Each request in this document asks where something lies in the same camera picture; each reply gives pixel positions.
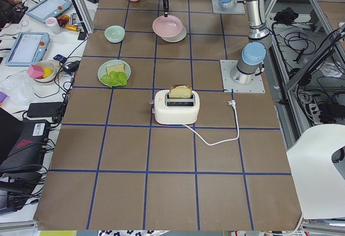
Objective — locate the cream white plate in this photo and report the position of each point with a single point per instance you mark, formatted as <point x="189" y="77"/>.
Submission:
<point x="178" y="37"/>

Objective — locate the pink plate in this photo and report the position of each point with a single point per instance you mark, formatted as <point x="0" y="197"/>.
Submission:
<point x="167" y="27"/>

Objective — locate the green lettuce leaf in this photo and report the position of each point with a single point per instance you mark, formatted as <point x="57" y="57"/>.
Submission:
<point x="114" y="79"/>

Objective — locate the mint green plate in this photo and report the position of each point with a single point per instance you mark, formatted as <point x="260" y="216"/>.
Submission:
<point x="102" y="69"/>

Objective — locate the bread slice on plate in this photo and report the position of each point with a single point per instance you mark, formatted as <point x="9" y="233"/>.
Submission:
<point x="115" y="68"/>

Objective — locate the clear plastic bag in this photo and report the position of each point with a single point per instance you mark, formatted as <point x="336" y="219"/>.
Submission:
<point x="19" y="88"/>

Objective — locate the red yellow mango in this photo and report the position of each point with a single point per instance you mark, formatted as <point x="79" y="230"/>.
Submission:
<point x="63" y="20"/>

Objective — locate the blue teach pendant near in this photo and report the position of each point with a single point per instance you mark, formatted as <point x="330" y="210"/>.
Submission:
<point x="29" y="48"/>

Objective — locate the white paper sheet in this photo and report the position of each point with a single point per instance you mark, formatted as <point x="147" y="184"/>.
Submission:
<point x="318" y="183"/>

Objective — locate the blue teach pendant far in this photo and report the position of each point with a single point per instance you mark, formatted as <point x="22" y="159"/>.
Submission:
<point x="48" y="8"/>

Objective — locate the mint green bowl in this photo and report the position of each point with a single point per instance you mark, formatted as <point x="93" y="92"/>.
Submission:
<point x="115" y="34"/>

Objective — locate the blue teach pendant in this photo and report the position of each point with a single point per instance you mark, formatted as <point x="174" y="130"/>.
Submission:
<point x="29" y="48"/>
<point x="48" y="8"/>

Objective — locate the pink cup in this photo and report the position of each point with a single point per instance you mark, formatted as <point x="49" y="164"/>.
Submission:
<point x="53" y="25"/>

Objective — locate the beige bowl with toys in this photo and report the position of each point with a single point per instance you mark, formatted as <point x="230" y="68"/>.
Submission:
<point x="44" y="71"/>

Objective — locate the toast slice in toaster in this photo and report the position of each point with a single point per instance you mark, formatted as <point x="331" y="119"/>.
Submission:
<point x="180" y="92"/>

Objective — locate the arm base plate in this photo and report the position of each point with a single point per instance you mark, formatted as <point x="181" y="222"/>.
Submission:
<point x="235" y="7"/>
<point x="242" y="85"/>

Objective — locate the white toaster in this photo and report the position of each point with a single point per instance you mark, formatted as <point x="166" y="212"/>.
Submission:
<point x="172" y="111"/>

